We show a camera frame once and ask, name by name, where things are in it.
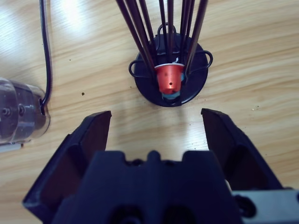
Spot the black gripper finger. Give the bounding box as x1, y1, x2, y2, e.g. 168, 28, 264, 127
201, 108, 292, 191
22, 111, 112, 222

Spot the red coffee capsule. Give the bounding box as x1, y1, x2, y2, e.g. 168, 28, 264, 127
154, 63, 185, 93

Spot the blue coffee capsule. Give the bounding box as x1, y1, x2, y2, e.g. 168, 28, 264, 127
161, 72, 188, 100

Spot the black capsule holder with rods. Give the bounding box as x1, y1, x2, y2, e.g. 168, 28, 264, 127
115, 0, 214, 107

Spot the black machine power cord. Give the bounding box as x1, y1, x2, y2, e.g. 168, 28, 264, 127
38, 0, 53, 111

